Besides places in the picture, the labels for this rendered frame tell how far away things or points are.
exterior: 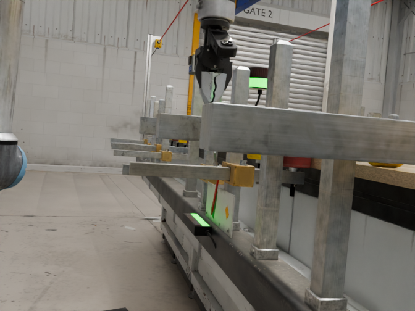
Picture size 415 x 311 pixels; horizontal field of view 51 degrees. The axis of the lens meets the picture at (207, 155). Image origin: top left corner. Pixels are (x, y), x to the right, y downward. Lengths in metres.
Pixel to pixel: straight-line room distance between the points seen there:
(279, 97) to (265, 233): 0.27
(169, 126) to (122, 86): 8.19
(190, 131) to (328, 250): 0.27
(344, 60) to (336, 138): 0.35
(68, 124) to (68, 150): 0.49
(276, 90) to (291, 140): 0.58
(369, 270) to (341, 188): 0.34
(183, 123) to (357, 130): 0.26
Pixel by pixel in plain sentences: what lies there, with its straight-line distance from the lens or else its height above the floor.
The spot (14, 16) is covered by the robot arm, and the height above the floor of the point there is 1.24.
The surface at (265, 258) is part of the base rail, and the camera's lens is 0.89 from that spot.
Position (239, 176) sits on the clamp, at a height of 0.84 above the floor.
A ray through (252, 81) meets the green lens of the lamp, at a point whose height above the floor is 1.08.
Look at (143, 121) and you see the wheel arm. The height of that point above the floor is 0.95.
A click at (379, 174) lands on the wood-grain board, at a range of 0.90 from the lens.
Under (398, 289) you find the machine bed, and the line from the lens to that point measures 0.89.
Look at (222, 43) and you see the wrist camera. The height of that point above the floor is 1.14.
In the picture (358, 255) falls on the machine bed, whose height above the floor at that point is 0.71.
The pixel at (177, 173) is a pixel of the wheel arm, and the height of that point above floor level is 0.84.
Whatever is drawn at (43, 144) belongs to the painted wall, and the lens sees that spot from 8.61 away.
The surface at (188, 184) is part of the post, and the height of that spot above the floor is 0.75.
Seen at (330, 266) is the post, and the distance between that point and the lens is 0.66.
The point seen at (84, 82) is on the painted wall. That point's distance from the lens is 8.64.
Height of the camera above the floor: 0.94
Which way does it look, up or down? 3 degrees down
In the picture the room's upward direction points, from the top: 4 degrees clockwise
